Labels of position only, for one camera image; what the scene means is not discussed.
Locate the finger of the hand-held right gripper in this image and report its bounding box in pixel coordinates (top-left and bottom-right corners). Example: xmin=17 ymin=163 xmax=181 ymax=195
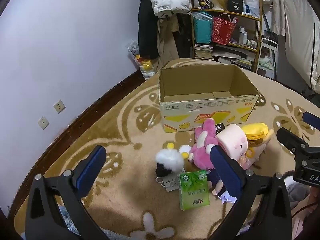
xmin=276 ymin=127 xmax=310 ymax=158
xmin=302 ymin=112 xmax=320 ymax=130

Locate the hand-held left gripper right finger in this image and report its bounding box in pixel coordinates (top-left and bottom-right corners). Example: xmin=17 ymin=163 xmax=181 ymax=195
xmin=209 ymin=145 xmax=293 ymax=240

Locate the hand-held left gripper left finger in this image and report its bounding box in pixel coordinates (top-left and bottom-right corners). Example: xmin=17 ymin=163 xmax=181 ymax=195
xmin=25 ymin=145 xmax=108 ymax=240

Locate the pink cube plush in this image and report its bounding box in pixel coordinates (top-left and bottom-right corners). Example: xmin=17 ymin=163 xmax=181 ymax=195
xmin=215 ymin=124 xmax=248 ymax=162

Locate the pink plush toy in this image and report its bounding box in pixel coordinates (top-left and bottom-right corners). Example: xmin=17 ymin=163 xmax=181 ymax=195
xmin=189 ymin=119 xmax=220 ymax=169

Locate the white and black fluffy plush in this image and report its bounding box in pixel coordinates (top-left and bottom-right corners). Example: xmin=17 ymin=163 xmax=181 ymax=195
xmin=155 ymin=142 xmax=192 ymax=178

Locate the cardboard box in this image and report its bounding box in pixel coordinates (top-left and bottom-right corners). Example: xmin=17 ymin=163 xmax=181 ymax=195
xmin=159 ymin=64 xmax=260 ymax=133

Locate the grey fleece garment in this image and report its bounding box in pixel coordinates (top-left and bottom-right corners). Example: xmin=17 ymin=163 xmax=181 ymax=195
xmin=282 ymin=170 xmax=313 ymax=203

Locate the pale pink plush doll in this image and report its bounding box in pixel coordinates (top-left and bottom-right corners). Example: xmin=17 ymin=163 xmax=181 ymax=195
xmin=237 ymin=136 xmax=272 ymax=170

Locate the yellow plush toy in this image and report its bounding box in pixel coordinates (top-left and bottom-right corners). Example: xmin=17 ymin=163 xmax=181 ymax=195
xmin=241 ymin=122 xmax=275 ymax=140

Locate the green tissue packet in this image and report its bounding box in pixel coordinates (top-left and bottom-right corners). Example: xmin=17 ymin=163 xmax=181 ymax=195
xmin=179 ymin=170 xmax=210 ymax=210

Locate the person's pink clothing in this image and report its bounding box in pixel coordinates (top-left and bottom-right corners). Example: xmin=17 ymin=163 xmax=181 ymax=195
xmin=291 ymin=187 xmax=320 ymax=240

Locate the beige patterned rug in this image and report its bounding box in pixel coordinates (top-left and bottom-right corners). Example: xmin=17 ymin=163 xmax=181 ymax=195
xmin=7 ymin=59 xmax=320 ymax=240

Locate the white metal cart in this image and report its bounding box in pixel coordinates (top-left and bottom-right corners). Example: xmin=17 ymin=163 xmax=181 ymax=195
xmin=257 ymin=37 xmax=279 ymax=79

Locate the white bed curtain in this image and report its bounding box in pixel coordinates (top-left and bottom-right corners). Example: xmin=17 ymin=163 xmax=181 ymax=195
xmin=260 ymin=0 xmax=320 ymax=93

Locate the pile of books and papers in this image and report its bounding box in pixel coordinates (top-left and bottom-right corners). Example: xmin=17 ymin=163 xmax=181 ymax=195
xmin=212 ymin=45 xmax=253 ymax=69

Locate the white bottle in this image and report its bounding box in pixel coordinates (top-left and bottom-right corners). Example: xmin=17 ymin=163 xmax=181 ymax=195
xmin=239 ymin=26 xmax=248 ymax=45

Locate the plastic bag of toys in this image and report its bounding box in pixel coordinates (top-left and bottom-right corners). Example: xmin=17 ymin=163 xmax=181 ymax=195
xmin=125 ymin=39 xmax=155 ymax=80

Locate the stack of books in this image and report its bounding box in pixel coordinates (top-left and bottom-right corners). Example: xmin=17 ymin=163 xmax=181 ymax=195
xmin=194 ymin=44 xmax=214 ymax=60

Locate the wooden shelf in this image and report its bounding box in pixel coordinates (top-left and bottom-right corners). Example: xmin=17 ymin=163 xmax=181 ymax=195
xmin=190 ymin=0 xmax=263 ymax=73

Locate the red gift bag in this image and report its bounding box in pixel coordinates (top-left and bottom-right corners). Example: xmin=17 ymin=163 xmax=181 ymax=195
xmin=212 ymin=14 xmax=237 ymax=46

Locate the black printed box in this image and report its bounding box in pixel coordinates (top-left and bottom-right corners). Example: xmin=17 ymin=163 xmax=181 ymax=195
xmin=227 ymin=0 xmax=244 ymax=14

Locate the beige hanging coat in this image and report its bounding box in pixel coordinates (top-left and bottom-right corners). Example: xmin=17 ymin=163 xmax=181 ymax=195
xmin=157 ymin=15 xmax=180 ymax=72

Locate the teal bag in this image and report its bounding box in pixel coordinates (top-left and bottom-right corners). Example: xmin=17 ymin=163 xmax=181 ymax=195
xmin=192 ymin=12 xmax=213 ymax=43

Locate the dark hanging garment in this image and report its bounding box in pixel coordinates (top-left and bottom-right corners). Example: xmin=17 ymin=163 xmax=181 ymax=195
xmin=176 ymin=12 xmax=194 ymax=58

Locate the black hanging coat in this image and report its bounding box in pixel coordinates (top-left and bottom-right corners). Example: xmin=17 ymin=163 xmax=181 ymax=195
xmin=137 ymin=0 xmax=160 ymax=59

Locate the white tag with bead chain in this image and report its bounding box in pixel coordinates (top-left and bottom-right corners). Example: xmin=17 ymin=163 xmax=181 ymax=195
xmin=156 ymin=175 xmax=182 ymax=193

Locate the white wall socket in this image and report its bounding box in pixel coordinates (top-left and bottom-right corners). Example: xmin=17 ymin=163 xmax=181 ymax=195
xmin=37 ymin=116 xmax=50 ymax=130
xmin=53 ymin=99 xmax=66 ymax=114

